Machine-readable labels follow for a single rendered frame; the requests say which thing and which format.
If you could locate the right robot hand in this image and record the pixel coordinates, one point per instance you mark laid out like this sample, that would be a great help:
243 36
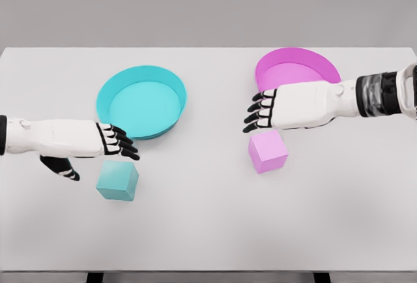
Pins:
293 105

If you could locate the cyan round plate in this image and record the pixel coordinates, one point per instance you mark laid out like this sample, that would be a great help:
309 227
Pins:
143 102

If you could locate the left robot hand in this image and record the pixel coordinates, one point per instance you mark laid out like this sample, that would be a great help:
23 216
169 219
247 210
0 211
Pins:
71 138

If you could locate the pink cube block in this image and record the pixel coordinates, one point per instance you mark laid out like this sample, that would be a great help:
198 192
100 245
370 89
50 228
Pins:
267 151

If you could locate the cyan cube block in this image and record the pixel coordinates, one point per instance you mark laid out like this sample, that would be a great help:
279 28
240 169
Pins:
117 180

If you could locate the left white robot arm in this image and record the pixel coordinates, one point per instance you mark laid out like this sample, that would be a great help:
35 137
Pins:
18 134

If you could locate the pink round plate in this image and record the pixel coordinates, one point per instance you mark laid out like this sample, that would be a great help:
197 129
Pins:
293 66

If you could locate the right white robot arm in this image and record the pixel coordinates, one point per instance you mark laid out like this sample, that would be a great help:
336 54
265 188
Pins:
374 94

